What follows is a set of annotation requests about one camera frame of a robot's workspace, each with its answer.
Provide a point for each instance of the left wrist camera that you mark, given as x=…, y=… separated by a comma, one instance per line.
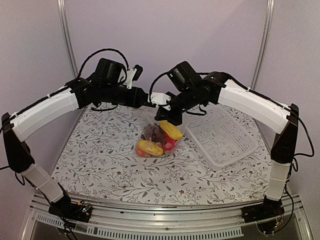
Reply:
x=132, y=75

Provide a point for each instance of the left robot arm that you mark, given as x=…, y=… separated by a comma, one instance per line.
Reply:
x=111, y=82

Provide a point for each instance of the red toy bell pepper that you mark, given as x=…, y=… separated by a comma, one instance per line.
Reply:
x=169, y=145

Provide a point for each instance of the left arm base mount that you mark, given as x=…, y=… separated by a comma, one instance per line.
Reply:
x=65, y=208

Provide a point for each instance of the floral patterned table mat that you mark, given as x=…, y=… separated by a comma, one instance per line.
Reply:
x=99, y=160

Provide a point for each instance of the aluminium frame post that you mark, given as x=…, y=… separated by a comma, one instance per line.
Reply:
x=270, y=6
x=61, y=7

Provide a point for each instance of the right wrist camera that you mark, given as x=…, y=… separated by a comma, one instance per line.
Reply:
x=160, y=100

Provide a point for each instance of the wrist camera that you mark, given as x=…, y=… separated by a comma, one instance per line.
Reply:
x=132, y=75
x=160, y=100

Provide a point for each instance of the aluminium front rail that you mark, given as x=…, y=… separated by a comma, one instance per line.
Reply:
x=119, y=220

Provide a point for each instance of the clear zip top bag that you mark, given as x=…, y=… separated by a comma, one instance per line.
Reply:
x=146, y=116

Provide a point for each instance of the orange toy pumpkin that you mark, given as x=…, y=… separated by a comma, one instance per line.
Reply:
x=140, y=152

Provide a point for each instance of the right aluminium frame post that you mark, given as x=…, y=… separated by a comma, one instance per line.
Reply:
x=270, y=6

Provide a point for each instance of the purple toy grapes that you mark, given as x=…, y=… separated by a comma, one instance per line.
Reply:
x=153, y=133

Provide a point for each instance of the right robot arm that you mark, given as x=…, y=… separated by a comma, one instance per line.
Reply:
x=220, y=88

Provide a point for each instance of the white plastic basket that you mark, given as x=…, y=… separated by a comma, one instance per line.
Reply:
x=220, y=137

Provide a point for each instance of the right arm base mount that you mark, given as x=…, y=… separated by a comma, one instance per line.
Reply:
x=265, y=210

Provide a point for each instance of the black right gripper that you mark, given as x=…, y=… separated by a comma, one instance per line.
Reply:
x=162, y=114

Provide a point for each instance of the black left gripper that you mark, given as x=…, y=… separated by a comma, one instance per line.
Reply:
x=136, y=98

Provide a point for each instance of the left aluminium frame post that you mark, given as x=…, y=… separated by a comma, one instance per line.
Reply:
x=61, y=7

